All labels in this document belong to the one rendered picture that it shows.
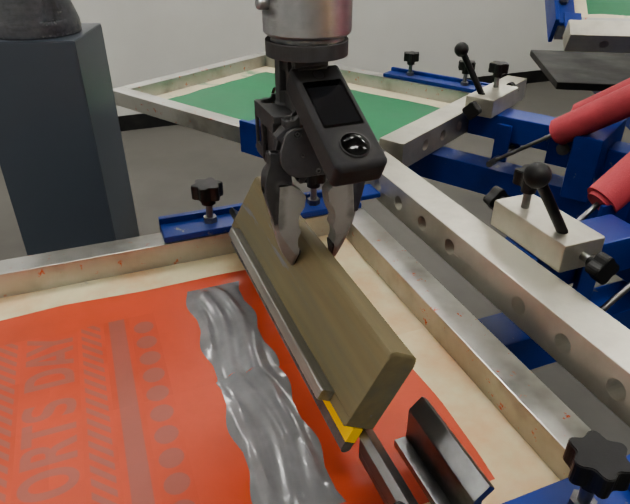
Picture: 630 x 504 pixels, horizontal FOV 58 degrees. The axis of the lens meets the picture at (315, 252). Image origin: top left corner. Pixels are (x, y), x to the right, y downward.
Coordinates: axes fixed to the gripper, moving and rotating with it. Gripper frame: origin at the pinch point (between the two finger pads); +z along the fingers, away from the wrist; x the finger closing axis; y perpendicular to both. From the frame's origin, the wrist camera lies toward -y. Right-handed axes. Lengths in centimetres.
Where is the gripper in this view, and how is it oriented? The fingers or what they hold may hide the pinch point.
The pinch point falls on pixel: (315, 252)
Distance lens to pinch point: 56.9
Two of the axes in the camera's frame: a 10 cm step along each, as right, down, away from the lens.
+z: 0.0, 8.6, 5.1
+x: -9.3, 1.8, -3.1
